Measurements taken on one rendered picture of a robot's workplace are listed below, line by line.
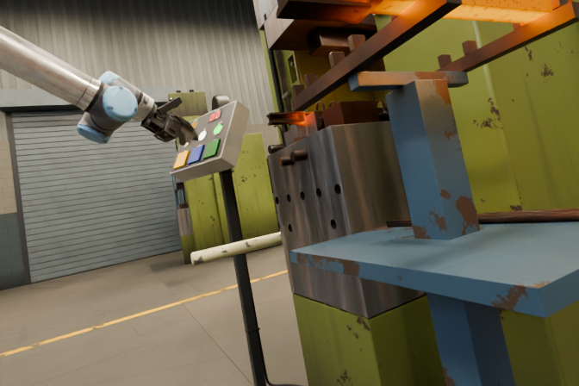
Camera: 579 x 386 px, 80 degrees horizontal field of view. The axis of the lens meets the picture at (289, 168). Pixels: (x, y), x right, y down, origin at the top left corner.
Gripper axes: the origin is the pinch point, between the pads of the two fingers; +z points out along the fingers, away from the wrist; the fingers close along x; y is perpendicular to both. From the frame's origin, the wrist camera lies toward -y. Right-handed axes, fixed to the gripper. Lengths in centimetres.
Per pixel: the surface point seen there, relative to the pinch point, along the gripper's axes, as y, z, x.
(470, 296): 60, -25, 96
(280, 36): -20.5, -7.1, 43.6
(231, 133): -5.4, 10.2, 7.0
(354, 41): 32, -32, 87
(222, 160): 6.4, 10.4, 5.9
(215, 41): -668, 280, -570
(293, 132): 5.3, 8.8, 41.1
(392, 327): 58, 26, 67
